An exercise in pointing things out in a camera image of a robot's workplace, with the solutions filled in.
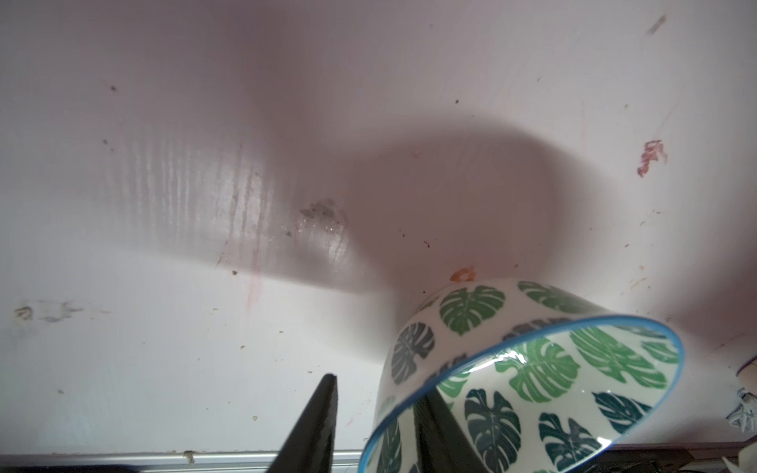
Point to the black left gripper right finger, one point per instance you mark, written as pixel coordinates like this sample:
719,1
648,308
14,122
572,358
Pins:
441,443

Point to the green leaf pattern bowl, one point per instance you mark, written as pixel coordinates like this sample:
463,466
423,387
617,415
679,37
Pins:
539,379

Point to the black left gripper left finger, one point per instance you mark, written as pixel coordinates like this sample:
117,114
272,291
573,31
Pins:
310,445

